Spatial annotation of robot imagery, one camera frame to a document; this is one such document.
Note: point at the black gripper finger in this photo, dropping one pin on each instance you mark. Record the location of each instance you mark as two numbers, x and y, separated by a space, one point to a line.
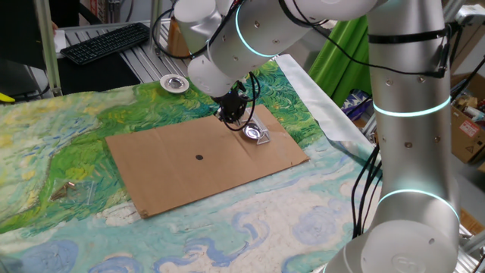
241 118
227 117

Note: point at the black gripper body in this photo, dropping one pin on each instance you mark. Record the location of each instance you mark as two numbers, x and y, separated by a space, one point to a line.
231 101

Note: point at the small shiny metal plate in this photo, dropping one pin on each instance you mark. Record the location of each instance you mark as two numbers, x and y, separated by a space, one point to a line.
252 131

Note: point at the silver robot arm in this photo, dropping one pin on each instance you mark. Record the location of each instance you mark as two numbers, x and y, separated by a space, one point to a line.
409 151

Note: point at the white mesh bridge stand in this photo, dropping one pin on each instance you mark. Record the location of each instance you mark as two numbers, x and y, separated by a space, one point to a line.
262 128

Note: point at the small metal dish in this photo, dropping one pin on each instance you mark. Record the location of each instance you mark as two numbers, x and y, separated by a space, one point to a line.
175 84

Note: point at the cardboard box orange tape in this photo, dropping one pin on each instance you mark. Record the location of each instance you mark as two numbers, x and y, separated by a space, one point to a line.
178 47

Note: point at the brown cardboard sheet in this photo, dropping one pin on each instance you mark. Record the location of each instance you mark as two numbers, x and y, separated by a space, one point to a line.
170 174

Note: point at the painting print tablecloth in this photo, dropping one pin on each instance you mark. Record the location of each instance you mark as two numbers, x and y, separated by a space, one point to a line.
265 227

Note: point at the green cloth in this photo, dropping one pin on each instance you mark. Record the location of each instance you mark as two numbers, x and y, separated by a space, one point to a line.
341 64

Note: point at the blue patterned bag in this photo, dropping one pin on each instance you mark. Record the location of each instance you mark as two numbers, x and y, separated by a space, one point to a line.
356 102

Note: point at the black keyboard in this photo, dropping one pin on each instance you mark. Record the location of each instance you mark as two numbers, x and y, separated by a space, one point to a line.
106 41

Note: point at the black desk mat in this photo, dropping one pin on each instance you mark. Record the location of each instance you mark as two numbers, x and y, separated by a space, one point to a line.
94 76

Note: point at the clear plastic bag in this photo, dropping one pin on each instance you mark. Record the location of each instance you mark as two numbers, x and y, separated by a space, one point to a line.
77 194

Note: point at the white paper sheet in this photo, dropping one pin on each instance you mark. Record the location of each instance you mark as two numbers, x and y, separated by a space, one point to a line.
59 41

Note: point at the yellow object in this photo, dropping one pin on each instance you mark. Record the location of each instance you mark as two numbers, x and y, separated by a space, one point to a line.
5 98

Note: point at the black monitor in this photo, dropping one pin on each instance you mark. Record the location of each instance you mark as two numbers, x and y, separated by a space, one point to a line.
19 34

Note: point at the cardboard box red label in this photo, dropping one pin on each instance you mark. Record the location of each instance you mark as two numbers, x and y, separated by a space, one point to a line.
466 132

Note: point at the aluminium frame post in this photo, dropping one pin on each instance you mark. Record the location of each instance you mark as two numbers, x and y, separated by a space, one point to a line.
369 127
155 26
47 45

